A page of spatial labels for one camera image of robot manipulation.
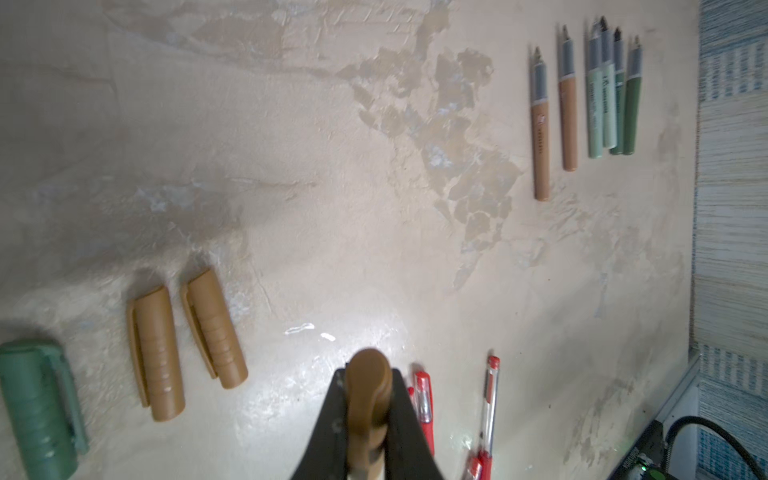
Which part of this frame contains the dark green pen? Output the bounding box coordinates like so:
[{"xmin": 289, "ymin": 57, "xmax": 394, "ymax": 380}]
[
  {"xmin": 623, "ymin": 36, "xmax": 643, "ymax": 156},
  {"xmin": 610, "ymin": 27, "xmax": 626, "ymax": 155}
]

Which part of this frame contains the brown pen cap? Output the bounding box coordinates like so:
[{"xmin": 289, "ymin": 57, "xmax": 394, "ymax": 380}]
[
  {"xmin": 344, "ymin": 348, "xmax": 393, "ymax": 479},
  {"xmin": 181, "ymin": 268, "xmax": 248, "ymax": 390},
  {"xmin": 126, "ymin": 286, "xmax": 186, "ymax": 422}
]

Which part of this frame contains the red gel pen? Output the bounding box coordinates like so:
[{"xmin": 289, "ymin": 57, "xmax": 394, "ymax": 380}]
[
  {"xmin": 462, "ymin": 355, "xmax": 501, "ymax": 480},
  {"xmin": 407, "ymin": 370, "xmax": 435, "ymax": 456}
]

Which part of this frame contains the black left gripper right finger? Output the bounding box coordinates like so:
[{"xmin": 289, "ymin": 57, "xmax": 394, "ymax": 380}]
[{"xmin": 384, "ymin": 368, "xmax": 444, "ymax": 480}]

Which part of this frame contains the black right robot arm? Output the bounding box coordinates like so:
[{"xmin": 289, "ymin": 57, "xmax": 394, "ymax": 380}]
[{"xmin": 608, "ymin": 420, "xmax": 674, "ymax": 480}]

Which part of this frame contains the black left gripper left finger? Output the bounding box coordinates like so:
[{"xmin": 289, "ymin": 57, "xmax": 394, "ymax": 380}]
[{"xmin": 291, "ymin": 368, "xmax": 348, "ymax": 480}]

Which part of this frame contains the red gel pen middle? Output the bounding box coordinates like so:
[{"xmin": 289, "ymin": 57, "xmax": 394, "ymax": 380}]
[{"xmin": 407, "ymin": 370, "xmax": 435, "ymax": 456}]

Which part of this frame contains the red gel pen lower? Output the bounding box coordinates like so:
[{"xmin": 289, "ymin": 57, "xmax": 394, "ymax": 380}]
[{"xmin": 462, "ymin": 355, "xmax": 501, "ymax": 480}]

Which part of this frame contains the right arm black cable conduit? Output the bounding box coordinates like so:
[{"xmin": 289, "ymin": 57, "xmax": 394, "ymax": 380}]
[{"xmin": 662, "ymin": 415, "xmax": 766, "ymax": 480}]

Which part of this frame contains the brown pen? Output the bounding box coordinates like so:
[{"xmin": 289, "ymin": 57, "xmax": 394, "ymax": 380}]
[{"xmin": 558, "ymin": 25, "xmax": 578, "ymax": 172}]

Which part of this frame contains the brown pen horizontal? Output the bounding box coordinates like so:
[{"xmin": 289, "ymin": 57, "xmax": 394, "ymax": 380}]
[{"xmin": 531, "ymin": 47, "xmax": 550, "ymax": 202}]

